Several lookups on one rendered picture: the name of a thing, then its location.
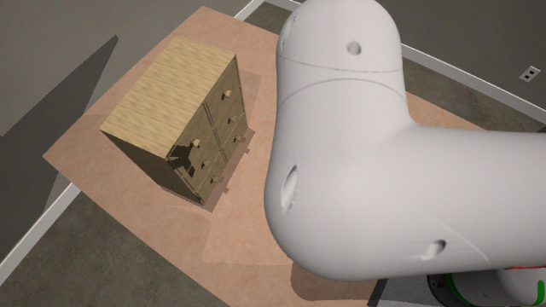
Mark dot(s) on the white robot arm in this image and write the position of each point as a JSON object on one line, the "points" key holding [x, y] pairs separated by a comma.
{"points": [[356, 190]]}

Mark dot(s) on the small wooden chest of drawers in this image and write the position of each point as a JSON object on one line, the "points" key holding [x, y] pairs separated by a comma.
{"points": [[152, 116]]}

